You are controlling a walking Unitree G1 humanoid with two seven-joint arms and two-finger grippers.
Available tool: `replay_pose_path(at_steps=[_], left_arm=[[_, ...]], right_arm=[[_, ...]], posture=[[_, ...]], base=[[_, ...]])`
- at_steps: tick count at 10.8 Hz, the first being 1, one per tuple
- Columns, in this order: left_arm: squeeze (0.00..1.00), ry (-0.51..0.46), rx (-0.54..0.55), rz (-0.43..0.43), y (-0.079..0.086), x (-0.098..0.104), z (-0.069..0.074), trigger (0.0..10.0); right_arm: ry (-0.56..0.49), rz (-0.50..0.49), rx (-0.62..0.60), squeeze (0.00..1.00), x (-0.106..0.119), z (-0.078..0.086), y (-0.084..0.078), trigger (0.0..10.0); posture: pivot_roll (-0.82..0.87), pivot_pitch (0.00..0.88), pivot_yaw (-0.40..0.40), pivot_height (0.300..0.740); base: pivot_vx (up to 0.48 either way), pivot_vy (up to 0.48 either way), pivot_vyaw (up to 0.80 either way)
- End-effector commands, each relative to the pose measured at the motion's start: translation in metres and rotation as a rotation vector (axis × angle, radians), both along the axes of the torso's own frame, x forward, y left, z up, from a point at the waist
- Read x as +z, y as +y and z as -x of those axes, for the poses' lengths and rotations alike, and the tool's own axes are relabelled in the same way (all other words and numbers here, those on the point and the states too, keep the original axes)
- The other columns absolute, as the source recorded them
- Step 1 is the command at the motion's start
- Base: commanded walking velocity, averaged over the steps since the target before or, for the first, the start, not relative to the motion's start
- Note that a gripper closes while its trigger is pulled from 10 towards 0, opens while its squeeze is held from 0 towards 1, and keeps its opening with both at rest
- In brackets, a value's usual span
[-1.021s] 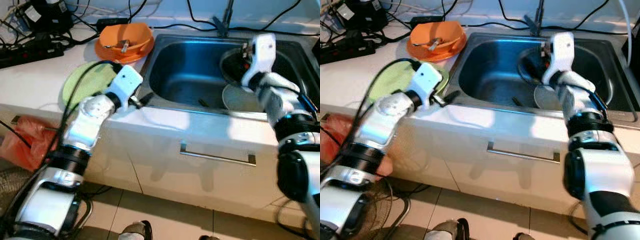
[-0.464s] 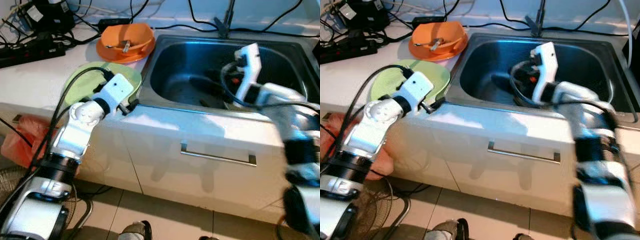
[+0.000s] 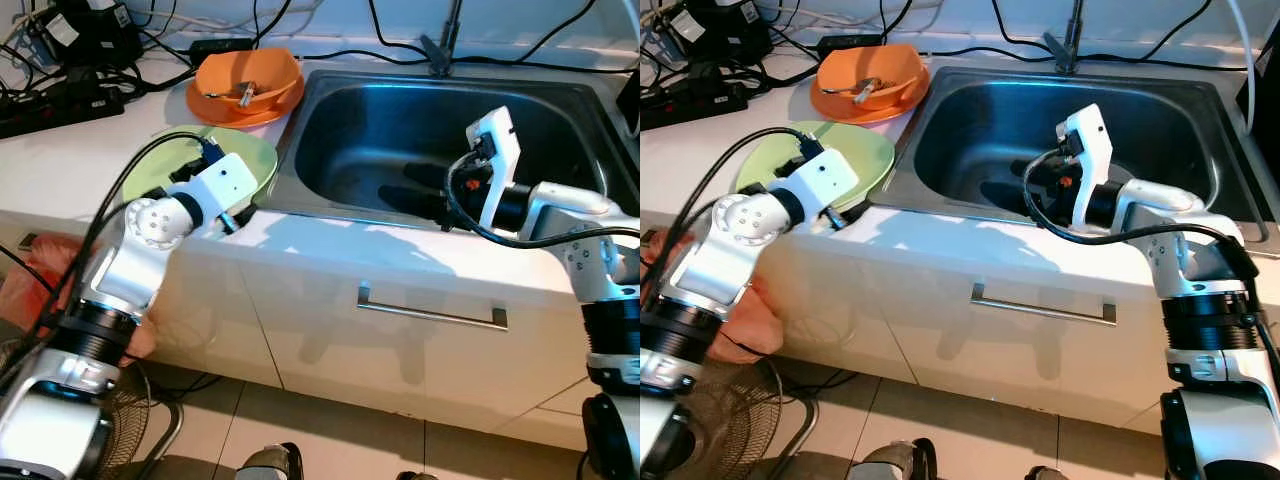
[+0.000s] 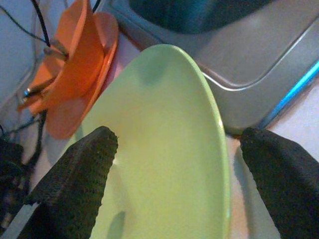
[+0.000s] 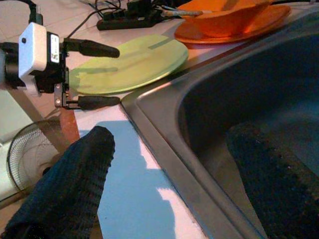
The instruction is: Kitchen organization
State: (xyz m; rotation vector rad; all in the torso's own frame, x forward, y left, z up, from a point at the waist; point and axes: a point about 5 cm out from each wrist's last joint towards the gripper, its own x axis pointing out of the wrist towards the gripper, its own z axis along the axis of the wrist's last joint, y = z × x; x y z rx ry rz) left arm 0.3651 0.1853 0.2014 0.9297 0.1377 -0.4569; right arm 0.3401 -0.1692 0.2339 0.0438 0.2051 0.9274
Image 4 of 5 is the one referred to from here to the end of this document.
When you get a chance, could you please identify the black power cable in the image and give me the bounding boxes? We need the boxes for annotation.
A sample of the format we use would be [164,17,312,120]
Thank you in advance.
[29,0,52,48]

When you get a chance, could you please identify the brown metal-tipped chopstick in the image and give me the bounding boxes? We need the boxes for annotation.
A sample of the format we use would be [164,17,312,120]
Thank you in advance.
[43,39,69,60]
[22,83,55,98]

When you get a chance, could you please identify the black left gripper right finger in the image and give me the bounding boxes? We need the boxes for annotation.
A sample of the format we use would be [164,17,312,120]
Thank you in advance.
[239,126,319,239]

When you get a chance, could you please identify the orange bowl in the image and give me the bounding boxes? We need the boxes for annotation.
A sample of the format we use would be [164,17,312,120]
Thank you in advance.
[17,0,105,117]

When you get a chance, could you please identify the black power strip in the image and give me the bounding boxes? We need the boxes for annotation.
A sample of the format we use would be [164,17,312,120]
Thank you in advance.
[0,136,28,220]

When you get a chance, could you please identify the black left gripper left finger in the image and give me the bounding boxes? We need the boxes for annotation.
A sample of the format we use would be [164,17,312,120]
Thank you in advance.
[18,125,119,239]

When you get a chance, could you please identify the green plate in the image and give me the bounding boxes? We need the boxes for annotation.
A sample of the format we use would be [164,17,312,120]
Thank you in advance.
[72,43,231,239]

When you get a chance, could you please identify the orange plate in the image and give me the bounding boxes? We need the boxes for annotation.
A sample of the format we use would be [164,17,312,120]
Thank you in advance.
[46,11,120,140]

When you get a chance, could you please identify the stainless steel sink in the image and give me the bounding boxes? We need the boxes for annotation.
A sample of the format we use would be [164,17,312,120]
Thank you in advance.
[103,0,319,135]

